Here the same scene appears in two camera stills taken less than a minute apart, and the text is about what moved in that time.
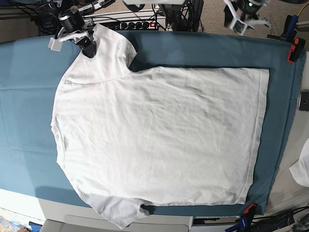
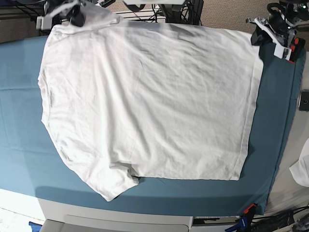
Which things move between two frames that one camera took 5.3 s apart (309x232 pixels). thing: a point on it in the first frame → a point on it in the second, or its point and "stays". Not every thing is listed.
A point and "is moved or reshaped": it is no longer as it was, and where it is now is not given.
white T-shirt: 159,136 is moved or reshaped
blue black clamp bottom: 245,224 stays
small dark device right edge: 303,103 stays
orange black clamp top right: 294,53 stays
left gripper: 248,13 → 284,32
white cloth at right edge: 300,169 stays
